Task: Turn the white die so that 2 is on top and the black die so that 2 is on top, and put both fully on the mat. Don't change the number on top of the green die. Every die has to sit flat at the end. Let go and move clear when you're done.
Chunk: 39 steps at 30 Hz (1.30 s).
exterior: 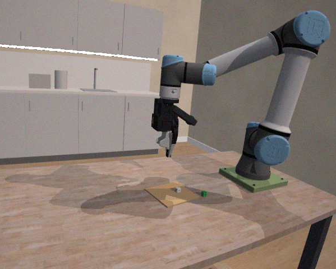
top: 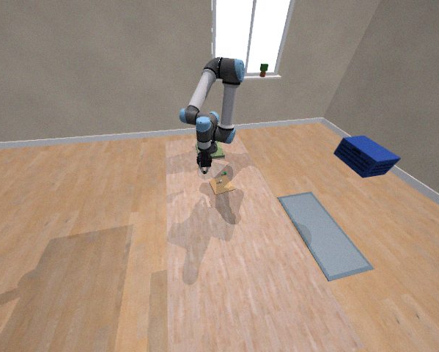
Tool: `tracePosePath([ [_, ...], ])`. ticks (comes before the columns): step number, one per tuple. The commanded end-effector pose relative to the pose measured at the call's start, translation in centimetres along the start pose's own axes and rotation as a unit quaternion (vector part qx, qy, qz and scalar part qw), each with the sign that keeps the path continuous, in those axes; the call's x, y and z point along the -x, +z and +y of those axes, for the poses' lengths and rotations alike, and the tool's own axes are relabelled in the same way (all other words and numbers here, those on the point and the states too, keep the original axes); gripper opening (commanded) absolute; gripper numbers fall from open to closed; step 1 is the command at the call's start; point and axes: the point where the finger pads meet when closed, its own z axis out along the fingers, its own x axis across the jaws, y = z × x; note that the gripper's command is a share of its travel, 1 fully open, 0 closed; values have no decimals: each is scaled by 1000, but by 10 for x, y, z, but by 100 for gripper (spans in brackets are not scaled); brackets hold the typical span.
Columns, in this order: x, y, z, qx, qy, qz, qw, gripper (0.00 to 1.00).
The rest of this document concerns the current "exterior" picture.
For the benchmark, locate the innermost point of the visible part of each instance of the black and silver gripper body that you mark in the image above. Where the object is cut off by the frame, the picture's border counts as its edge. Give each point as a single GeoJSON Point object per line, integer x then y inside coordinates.
{"type": "Point", "coordinates": [163, 118]}

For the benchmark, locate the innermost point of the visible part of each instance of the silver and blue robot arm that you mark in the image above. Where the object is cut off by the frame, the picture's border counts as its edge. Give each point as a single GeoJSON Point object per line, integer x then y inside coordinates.
{"type": "Point", "coordinates": [266, 143]}

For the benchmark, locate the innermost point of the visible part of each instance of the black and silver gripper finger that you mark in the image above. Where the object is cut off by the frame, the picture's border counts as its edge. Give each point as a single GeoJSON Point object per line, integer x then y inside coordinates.
{"type": "Point", "coordinates": [170, 139]}
{"type": "Point", "coordinates": [161, 138]}

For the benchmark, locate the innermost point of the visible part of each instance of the tan flat mat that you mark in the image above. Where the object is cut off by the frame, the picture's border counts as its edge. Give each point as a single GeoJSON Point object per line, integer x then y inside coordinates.
{"type": "Point", "coordinates": [168, 197]}

